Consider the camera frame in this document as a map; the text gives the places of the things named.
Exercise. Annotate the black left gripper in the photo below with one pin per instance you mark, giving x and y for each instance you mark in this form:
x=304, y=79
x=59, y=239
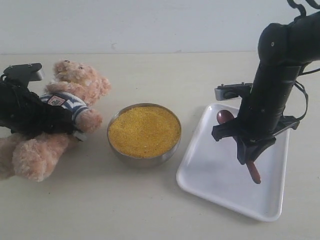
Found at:
x=23, y=112

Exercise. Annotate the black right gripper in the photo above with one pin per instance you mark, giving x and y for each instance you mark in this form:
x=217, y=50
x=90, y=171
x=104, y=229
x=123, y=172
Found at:
x=259, y=114

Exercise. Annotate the dark red wooden spoon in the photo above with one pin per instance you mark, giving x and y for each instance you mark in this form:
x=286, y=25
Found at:
x=224, y=116

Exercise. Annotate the beige teddy bear striped shirt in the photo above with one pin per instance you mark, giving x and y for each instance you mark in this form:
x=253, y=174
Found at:
x=75, y=87

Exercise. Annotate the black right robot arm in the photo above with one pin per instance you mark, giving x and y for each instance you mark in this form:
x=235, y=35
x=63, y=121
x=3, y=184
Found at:
x=284, y=51

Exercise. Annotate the yellow millet grains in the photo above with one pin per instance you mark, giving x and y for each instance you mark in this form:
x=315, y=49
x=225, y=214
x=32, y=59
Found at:
x=145, y=132

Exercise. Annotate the white rectangular plastic tray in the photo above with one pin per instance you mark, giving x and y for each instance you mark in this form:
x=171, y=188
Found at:
x=210, y=170

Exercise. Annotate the round metal bowl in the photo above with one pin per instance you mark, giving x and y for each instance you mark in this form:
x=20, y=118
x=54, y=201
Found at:
x=142, y=163

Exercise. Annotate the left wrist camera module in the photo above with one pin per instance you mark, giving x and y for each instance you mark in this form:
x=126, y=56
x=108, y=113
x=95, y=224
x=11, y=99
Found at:
x=29, y=72

